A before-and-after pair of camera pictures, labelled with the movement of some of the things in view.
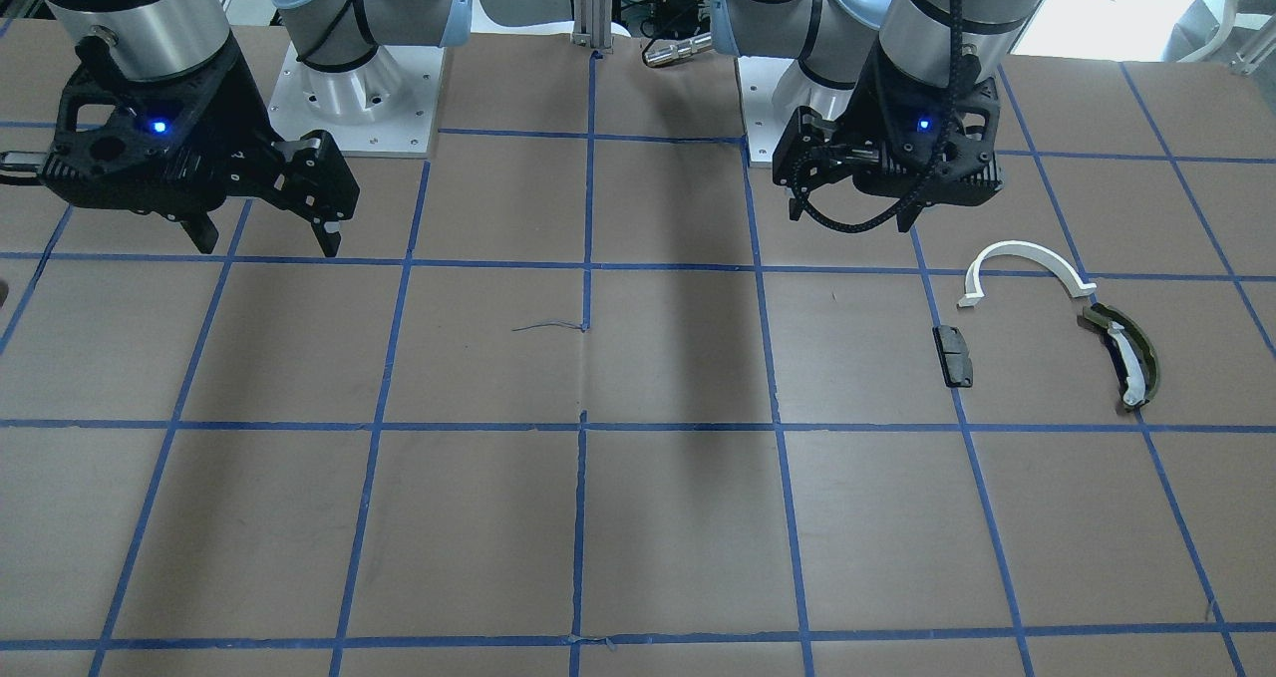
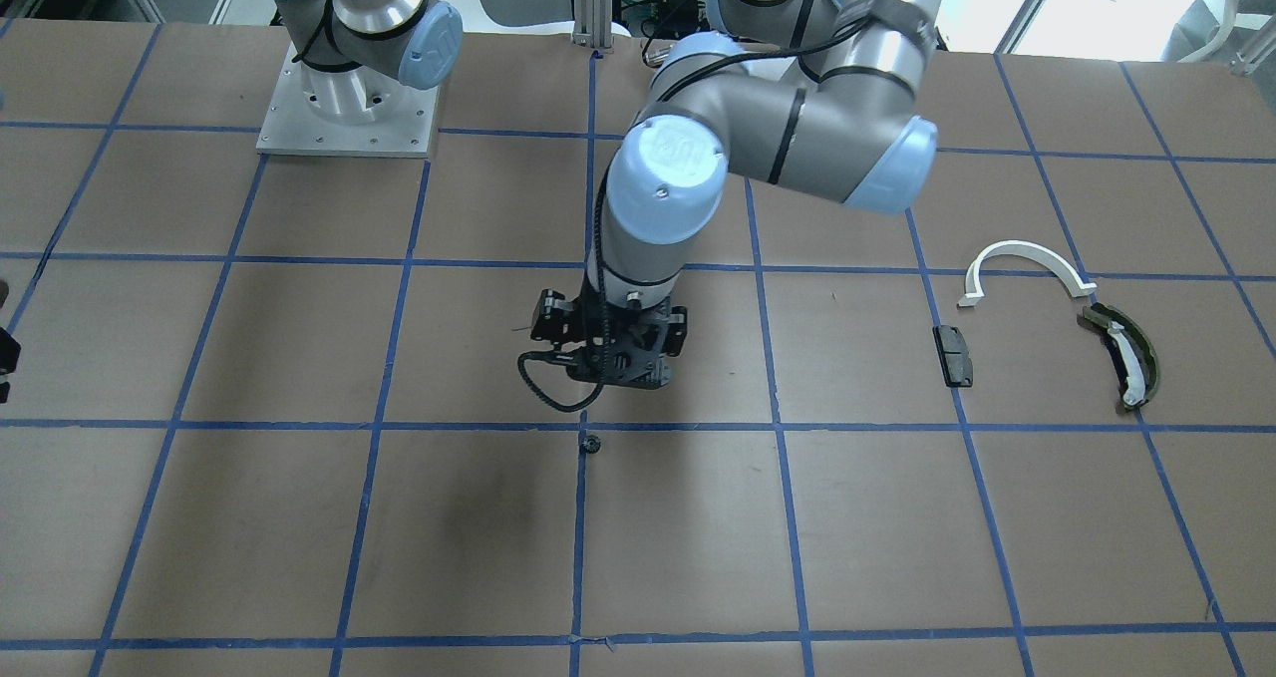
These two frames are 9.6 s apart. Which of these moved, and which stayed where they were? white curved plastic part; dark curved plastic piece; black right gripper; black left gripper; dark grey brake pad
Moved: black right gripper; black left gripper
Stayed: white curved plastic part; dark grey brake pad; dark curved plastic piece
